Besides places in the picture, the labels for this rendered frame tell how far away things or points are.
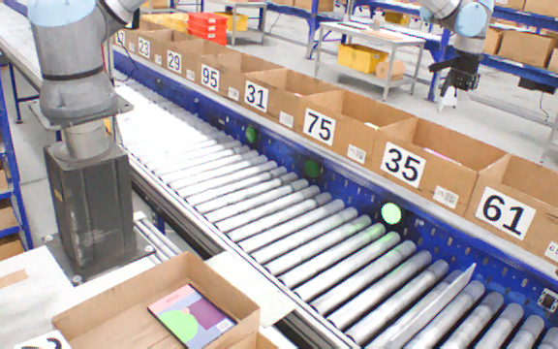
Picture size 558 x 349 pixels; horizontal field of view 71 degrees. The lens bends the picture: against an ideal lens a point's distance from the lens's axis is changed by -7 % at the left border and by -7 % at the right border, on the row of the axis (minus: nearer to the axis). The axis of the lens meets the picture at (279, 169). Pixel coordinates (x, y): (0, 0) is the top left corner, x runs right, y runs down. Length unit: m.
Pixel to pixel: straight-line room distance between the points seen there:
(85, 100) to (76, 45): 0.13
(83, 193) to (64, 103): 0.24
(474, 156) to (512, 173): 0.16
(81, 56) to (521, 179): 1.44
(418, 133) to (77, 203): 1.29
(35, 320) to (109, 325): 0.19
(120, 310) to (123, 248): 0.24
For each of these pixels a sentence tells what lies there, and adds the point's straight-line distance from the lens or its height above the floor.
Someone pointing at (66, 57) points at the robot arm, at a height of 1.34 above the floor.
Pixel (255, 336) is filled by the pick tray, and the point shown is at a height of 0.83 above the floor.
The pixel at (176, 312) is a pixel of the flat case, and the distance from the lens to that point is 1.09.
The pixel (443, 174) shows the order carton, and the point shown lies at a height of 1.00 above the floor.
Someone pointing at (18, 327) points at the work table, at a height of 0.75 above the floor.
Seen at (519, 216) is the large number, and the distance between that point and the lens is 1.38.
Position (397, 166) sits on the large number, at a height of 0.95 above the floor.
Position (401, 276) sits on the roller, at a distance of 1.35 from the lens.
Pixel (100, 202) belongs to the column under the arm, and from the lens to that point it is 1.19.
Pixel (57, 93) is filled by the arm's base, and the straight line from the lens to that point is 1.08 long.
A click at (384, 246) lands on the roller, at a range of 1.46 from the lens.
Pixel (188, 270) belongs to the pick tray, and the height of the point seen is 0.78.
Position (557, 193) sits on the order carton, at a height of 0.98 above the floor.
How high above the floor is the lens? 1.58
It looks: 27 degrees down
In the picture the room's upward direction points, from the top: 6 degrees clockwise
